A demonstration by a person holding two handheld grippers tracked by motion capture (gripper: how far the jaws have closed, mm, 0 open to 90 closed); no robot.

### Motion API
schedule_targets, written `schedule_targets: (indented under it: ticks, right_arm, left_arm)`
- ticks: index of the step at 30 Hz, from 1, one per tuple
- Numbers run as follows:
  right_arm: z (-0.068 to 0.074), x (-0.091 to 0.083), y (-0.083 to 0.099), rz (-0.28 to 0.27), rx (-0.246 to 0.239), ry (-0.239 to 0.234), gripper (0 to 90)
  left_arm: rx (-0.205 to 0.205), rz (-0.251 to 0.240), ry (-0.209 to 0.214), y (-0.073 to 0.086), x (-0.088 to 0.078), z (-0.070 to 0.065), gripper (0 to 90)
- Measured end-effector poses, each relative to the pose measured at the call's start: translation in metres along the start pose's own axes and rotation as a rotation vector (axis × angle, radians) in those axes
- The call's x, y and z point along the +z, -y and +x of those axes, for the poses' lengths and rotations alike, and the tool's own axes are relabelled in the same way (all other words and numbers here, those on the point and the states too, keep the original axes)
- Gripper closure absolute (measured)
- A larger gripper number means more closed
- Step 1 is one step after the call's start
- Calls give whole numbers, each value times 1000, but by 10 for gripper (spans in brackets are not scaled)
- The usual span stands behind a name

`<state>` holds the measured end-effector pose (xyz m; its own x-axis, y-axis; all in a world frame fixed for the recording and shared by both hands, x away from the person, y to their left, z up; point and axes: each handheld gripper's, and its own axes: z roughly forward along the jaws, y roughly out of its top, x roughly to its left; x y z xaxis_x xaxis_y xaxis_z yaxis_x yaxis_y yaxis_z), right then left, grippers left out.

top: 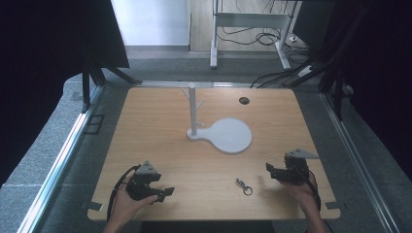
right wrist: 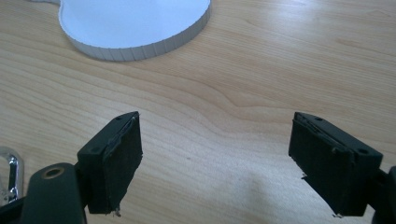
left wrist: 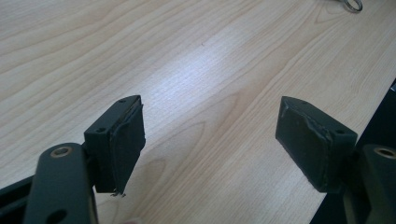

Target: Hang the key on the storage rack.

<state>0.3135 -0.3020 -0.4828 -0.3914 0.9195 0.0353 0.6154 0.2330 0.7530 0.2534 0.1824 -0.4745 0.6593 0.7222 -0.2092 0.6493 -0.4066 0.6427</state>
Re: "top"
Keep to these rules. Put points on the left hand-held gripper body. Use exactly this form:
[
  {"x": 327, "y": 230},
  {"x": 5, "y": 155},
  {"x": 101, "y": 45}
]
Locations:
[{"x": 142, "y": 186}]

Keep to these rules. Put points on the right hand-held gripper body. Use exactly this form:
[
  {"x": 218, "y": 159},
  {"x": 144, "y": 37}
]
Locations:
[{"x": 296, "y": 170}]

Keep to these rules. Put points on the white hook stand with tray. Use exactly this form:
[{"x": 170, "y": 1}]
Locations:
[{"x": 226, "y": 134}]

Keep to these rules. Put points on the person's right hand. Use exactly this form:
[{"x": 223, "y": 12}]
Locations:
[{"x": 301, "y": 194}]

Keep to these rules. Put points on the person's left hand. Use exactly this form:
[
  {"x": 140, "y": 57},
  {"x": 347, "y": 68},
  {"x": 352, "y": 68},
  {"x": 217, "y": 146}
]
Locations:
[{"x": 124, "y": 205}]

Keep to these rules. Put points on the black stand legs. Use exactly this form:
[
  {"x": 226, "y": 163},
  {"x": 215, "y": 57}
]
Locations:
[{"x": 335, "y": 84}]

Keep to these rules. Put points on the white power strip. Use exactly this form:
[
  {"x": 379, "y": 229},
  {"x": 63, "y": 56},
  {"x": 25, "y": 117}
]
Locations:
[{"x": 305, "y": 71}]

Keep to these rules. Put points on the black tripod stand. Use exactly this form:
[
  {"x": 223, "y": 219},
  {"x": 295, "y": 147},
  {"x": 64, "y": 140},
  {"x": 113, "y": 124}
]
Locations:
[{"x": 92, "y": 76}]

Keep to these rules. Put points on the black curtain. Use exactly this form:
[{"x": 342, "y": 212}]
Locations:
[
  {"x": 372, "y": 64},
  {"x": 48, "y": 48}
]

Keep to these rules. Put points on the aluminium floor rail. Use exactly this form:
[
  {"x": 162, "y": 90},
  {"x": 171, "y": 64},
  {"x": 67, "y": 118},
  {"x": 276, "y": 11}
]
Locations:
[
  {"x": 55, "y": 168},
  {"x": 359, "y": 161},
  {"x": 194, "y": 84}
]

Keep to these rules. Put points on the white metal desk frame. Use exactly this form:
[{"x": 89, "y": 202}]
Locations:
[{"x": 247, "y": 21}]

